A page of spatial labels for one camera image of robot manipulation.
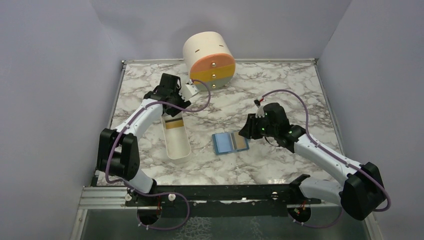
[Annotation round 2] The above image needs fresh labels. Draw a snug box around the blue leather card holder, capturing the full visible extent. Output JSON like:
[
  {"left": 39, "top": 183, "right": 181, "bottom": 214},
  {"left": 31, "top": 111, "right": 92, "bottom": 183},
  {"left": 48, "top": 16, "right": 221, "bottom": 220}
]
[{"left": 211, "top": 131, "right": 250, "bottom": 155}]

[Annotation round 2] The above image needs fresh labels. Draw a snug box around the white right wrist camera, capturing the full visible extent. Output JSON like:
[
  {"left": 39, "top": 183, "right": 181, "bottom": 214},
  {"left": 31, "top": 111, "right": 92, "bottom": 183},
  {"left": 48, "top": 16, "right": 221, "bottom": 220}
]
[{"left": 255, "top": 104, "right": 267, "bottom": 119}]

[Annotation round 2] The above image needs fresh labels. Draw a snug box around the gold credit card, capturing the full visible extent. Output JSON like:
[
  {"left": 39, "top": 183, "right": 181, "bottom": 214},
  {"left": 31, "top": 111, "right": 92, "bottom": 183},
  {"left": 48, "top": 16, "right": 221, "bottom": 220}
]
[{"left": 231, "top": 132, "right": 249, "bottom": 151}]

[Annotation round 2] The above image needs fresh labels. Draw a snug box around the gold card in tray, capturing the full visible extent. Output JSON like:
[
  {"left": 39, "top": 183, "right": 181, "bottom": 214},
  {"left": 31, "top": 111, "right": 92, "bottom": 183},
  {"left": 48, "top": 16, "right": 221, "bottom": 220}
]
[{"left": 165, "top": 117, "right": 185, "bottom": 130}]

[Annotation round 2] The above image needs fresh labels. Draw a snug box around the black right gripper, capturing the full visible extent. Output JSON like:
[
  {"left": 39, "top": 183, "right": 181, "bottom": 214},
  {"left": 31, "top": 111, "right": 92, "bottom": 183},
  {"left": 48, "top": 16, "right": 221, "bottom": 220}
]
[{"left": 239, "top": 112, "right": 278, "bottom": 140}]

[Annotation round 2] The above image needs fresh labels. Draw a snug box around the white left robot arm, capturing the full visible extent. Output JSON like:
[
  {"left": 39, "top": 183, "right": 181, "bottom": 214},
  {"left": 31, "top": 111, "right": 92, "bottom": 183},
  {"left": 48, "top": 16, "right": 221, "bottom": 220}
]
[{"left": 96, "top": 73, "right": 199, "bottom": 206}]

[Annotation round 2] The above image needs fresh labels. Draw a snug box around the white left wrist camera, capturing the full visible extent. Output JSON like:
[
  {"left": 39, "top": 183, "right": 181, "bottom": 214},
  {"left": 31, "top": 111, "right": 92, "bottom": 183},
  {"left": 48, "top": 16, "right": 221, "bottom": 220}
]
[{"left": 179, "top": 83, "right": 200, "bottom": 102}]

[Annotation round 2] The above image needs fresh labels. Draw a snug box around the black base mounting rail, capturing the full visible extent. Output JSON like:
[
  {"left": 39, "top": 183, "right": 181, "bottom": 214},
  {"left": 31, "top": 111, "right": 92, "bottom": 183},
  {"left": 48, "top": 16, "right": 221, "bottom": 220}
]
[{"left": 125, "top": 183, "right": 321, "bottom": 218}]

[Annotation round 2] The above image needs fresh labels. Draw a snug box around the long white card tray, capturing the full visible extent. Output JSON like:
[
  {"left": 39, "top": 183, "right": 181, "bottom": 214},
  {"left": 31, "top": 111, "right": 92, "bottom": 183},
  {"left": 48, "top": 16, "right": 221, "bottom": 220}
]
[{"left": 161, "top": 112, "right": 191, "bottom": 160}]

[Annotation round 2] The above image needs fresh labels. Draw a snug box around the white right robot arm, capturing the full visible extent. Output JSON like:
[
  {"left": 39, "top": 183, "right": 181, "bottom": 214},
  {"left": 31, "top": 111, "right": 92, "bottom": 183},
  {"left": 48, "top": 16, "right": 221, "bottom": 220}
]
[{"left": 238, "top": 102, "right": 387, "bottom": 221}]

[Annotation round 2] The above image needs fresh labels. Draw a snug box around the round three-drawer mini cabinet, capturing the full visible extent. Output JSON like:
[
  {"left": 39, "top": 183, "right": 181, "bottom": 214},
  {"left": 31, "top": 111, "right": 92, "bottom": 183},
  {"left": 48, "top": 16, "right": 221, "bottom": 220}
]
[{"left": 182, "top": 31, "right": 236, "bottom": 91}]

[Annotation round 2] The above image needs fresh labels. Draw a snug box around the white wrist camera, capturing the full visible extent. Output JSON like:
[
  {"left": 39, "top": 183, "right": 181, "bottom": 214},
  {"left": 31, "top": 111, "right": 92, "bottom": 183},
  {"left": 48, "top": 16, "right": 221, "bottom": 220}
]
[
  {"left": 179, "top": 83, "right": 200, "bottom": 102},
  {"left": 255, "top": 104, "right": 267, "bottom": 119}
]

